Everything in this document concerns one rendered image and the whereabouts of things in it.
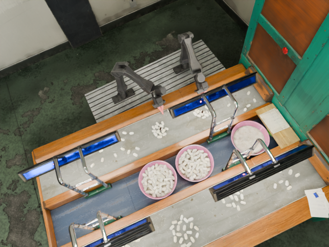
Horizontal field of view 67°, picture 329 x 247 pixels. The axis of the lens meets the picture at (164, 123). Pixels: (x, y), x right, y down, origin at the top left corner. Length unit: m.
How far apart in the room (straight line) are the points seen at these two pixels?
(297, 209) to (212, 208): 0.52
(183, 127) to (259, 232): 0.85
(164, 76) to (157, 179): 0.93
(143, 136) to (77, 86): 1.60
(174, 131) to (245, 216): 0.75
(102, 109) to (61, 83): 1.33
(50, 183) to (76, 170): 0.20
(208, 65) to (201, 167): 0.95
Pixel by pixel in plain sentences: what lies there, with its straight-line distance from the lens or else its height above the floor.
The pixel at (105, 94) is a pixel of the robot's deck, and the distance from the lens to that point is 2.24.
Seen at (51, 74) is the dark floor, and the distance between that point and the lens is 3.57.
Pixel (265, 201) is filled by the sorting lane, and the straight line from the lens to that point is 1.80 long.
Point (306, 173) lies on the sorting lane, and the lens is 1.93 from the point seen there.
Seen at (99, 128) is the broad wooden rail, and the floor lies 0.76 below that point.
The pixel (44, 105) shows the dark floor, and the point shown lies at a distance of 3.33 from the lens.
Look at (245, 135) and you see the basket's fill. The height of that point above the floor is 0.73.
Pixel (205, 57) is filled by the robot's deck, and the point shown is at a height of 0.66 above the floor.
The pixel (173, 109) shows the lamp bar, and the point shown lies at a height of 1.10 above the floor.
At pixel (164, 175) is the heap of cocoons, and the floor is 0.72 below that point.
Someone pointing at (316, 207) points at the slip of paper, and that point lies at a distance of 1.87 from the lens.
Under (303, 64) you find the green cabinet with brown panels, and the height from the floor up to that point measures 1.26.
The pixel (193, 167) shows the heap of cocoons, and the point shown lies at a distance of 1.77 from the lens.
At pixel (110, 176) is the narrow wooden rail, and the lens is 1.82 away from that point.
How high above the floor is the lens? 2.45
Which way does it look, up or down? 64 degrees down
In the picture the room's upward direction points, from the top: 12 degrees counter-clockwise
